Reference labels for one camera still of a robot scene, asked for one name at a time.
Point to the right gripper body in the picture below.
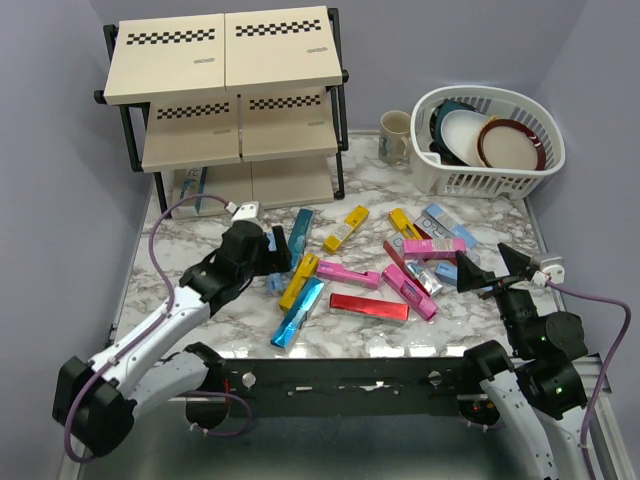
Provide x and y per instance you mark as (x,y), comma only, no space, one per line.
(514,303)

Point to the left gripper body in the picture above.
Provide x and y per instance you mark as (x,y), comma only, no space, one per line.
(259,266)

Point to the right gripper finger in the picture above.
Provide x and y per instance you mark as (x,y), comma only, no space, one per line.
(518,264)
(469,275)

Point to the metallic blue toothpaste box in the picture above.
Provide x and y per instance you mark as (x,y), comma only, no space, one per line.
(299,235)
(187,183)
(287,332)

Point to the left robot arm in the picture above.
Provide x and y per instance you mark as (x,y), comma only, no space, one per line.
(97,401)

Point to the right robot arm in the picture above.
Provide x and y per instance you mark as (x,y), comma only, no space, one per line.
(534,385)

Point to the beige three-tier shelf rack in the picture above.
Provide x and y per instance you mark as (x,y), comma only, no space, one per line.
(258,98)

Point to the blue box near right gripper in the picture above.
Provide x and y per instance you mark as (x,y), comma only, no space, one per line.
(447,273)

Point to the light blue toothpaste box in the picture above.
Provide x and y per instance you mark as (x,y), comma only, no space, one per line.
(275,282)

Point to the yellow toothpaste box lower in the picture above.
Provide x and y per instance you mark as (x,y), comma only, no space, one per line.
(305,270)

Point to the yellow toothpaste box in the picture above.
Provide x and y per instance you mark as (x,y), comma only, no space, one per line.
(305,270)
(345,229)
(401,223)

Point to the pink toothpaste box upper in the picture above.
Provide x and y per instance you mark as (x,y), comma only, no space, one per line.
(441,248)

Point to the silver foil toothpaste box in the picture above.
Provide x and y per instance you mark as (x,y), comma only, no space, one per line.
(424,277)

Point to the pink toothpaste box long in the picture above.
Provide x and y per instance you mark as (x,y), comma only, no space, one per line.
(338,273)

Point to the yellow toothpaste box middle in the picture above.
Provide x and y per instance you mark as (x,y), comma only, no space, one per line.
(345,229)

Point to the silver blue toothpaste box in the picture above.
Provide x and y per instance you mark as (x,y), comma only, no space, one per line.
(429,228)

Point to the light blue box far right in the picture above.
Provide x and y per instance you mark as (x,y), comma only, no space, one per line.
(450,224)

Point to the pink toothpaste box diagonal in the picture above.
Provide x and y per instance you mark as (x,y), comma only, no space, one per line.
(417,300)

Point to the red metallic toothpaste box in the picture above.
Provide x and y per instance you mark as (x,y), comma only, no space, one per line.
(368,307)

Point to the yellow toothpaste box right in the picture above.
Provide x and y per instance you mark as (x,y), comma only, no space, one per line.
(401,223)

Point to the white plastic dish basket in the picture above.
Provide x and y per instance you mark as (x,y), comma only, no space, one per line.
(431,174)

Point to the red rimmed plate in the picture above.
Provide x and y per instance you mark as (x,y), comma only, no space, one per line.
(508,144)

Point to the black base bar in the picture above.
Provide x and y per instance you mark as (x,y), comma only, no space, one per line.
(286,387)

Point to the dark teal bowl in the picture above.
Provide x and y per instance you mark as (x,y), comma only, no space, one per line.
(437,117)

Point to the white plate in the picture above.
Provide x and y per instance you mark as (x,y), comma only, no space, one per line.
(460,130)

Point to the cream ceramic mug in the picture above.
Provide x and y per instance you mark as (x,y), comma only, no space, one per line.
(395,144)

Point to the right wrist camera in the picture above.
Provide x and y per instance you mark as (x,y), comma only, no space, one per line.
(545,268)

